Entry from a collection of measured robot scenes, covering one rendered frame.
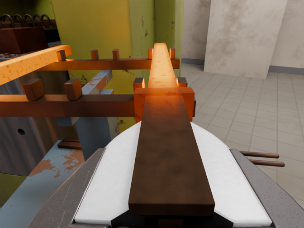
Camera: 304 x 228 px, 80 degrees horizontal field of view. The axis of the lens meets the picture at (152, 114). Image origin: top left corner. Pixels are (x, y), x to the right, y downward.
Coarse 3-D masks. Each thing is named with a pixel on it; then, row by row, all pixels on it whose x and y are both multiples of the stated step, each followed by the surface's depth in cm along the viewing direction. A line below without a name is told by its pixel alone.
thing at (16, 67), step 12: (48, 48) 41; (60, 48) 41; (12, 60) 30; (24, 60) 30; (36, 60) 33; (48, 60) 37; (0, 72) 26; (12, 72) 28; (24, 72) 30; (0, 84) 26
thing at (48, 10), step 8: (24, 0) 92; (32, 0) 92; (40, 0) 91; (48, 0) 90; (24, 8) 94; (32, 8) 93; (40, 8) 93; (48, 8) 92; (32, 16) 95; (48, 16) 94
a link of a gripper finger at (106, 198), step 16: (128, 128) 11; (112, 144) 10; (128, 144) 10; (112, 160) 9; (128, 160) 9; (96, 176) 8; (112, 176) 8; (128, 176) 8; (96, 192) 7; (112, 192) 7; (128, 192) 7; (80, 208) 7; (96, 208) 7; (112, 208) 6; (128, 208) 6; (112, 224) 6; (128, 224) 7; (144, 224) 7
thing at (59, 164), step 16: (48, 160) 48; (64, 160) 48; (80, 160) 48; (32, 176) 44; (48, 176) 43; (64, 176) 43; (16, 192) 40; (32, 192) 40; (48, 192) 40; (16, 208) 36; (32, 208) 36; (0, 224) 34; (16, 224) 33
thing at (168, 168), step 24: (168, 72) 21; (144, 96) 14; (168, 96) 14; (192, 96) 14; (144, 120) 10; (168, 120) 10; (144, 144) 9; (168, 144) 8; (192, 144) 8; (144, 168) 7; (168, 168) 7; (192, 168) 7; (144, 192) 6; (168, 192) 6; (192, 192) 6; (168, 216) 6; (192, 216) 6
